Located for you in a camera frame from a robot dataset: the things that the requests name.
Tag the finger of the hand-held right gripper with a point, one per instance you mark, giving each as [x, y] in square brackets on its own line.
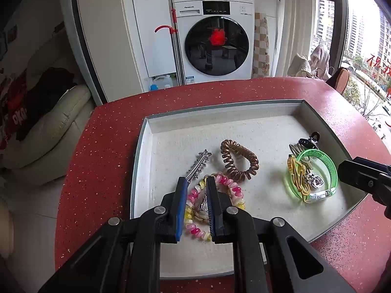
[374, 162]
[357, 175]

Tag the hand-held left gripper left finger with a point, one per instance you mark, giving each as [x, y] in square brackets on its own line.
[181, 213]

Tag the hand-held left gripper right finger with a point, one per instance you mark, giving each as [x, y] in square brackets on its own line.
[213, 213]

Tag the white shallow tray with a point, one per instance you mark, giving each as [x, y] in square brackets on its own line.
[268, 207]

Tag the black hair claw clip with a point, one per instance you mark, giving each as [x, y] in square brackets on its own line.
[305, 142]

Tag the silver star hair clip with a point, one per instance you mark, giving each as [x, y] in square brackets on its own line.
[200, 164]

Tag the green translucent bangle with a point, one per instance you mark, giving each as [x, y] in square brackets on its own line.
[311, 152]

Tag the beige hair clip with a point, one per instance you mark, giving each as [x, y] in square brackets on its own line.
[294, 150]

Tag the pink towel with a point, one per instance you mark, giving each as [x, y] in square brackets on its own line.
[320, 59]

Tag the beige cloth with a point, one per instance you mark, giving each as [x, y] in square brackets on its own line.
[299, 65]

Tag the white detergent jug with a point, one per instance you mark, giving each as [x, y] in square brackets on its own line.
[162, 82]

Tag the white washing machine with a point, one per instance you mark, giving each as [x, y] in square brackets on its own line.
[244, 76]

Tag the cream leather sofa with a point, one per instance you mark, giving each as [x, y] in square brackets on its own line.
[55, 128]

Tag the checkered hanging cloth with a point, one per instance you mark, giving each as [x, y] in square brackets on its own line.
[261, 45]

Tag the red and silver mop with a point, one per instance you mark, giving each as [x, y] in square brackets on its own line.
[177, 52]

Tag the white curtain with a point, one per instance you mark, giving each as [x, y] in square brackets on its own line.
[293, 15]

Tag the dark cloth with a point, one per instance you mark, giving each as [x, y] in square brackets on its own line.
[45, 97]

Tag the red printed cloth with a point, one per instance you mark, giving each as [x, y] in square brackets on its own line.
[15, 113]

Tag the white tall cabinet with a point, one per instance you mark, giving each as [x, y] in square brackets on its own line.
[146, 21]

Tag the dark window frame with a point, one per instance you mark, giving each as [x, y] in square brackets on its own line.
[341, 21]

